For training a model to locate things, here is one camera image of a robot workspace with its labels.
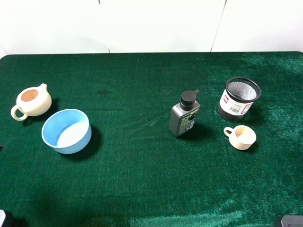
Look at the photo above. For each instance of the black white object bottom left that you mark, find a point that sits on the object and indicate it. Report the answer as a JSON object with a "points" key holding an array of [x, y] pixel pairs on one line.
{"points": [[6, 218]]}

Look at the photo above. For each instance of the blue bowl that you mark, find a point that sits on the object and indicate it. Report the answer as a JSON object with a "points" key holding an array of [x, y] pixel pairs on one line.
{"points": [[67, 131]]}

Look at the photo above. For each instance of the green velvet tablecloth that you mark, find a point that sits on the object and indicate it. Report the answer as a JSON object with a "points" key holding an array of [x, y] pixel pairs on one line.
{"points": [[134, 172]]}

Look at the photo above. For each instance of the cream ceramic teapot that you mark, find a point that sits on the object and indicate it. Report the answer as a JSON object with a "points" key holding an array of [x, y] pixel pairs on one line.
{"points": [[32, 101]]}

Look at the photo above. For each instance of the grey pump dispenser bottle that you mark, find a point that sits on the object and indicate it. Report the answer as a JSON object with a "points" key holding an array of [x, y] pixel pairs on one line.
{"points": [[183, 114]]}

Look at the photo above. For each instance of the black mesh pen holder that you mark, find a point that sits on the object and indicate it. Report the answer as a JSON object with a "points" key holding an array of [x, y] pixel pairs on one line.
{"points": [[239, 95]]}

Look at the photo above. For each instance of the cream small cup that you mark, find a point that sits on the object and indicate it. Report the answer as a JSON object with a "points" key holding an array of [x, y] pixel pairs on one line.
{"points": [[241, 137]]}

